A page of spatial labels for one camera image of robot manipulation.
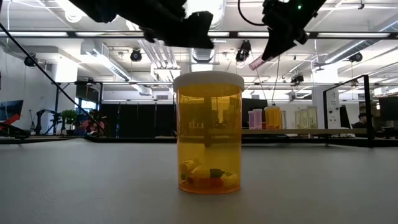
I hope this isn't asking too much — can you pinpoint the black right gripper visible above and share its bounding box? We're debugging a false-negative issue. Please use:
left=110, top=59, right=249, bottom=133
left=261, top=0, right=312, bottom=61

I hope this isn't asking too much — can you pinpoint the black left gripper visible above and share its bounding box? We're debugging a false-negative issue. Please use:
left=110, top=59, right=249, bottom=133
left=118, top=0, right=216, bottom=49

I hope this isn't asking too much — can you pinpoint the tall orange pill bottle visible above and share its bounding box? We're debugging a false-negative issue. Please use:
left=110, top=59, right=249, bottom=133
left=173, top=70, right=246, bottom=195

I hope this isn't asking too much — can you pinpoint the short orange pill bottle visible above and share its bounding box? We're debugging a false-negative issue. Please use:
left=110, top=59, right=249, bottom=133
left=264, top=106, right=283, bottom=130

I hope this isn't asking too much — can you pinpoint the slim pale green pill bottle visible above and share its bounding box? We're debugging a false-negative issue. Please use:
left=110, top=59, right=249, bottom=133
left=307, top=105, right=318, bottom=130

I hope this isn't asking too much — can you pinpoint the white pillar with sign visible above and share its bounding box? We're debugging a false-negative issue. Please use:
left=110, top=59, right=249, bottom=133
left=312, top=85, right=342, bottom=130

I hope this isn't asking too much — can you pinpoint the person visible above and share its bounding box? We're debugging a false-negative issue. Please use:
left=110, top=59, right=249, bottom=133
left=352, top=112, right=374, bottom=130
left=81, top=109, right=106, bottom=138

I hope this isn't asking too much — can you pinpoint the black monitor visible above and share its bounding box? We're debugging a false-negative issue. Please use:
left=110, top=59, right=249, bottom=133
left=378, top=96, right=398, bottom=122

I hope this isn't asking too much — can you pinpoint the thin black slanted rod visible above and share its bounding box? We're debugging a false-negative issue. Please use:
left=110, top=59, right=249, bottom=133
left=0, top=22, right=109, bottom=138

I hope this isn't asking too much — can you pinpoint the leafy background plant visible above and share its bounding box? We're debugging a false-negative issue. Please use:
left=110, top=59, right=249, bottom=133
left=60, top=110, right=78, bottom=136

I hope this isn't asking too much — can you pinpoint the black articulated stand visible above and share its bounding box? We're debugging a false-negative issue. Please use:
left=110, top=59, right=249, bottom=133
left=34, top=108, right=62, bottom=135

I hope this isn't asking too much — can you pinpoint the computer monitor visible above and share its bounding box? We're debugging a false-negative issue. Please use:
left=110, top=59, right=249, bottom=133
left=0, top=99, right=24, bottom=125

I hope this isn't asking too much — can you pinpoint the silver ceiling air duct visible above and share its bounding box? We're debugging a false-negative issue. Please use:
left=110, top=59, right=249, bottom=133
left=183, top=0, right=228, bottom=31

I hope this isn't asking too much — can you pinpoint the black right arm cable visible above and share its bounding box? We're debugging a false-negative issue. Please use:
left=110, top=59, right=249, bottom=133
left=238, top=0, right=271, bottom=27

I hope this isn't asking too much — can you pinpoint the black wall screen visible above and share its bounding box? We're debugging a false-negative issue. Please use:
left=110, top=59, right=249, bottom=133
left=241, top=98, right=269, bottom=123

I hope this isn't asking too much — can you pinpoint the black partition wall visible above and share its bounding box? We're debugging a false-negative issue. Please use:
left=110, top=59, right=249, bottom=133
left=99, top=102, right=175, bottom=139

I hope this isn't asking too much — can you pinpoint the black shelf end frame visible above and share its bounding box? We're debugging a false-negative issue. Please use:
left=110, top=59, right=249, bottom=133
left=322, top=74, right=375, bottom=147

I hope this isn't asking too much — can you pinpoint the black metal rig frame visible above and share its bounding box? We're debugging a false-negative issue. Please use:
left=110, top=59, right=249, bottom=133
left=0, top=135, right=398, bottom=147

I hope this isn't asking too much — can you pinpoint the black gantry frame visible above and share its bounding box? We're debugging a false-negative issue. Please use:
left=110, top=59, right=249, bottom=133
left=51, top=81, right=104, bottom=138

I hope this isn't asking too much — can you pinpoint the long ceiling light rail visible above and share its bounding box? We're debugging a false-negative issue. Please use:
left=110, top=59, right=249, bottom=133
left=0, top=30, right=398, bottom=40

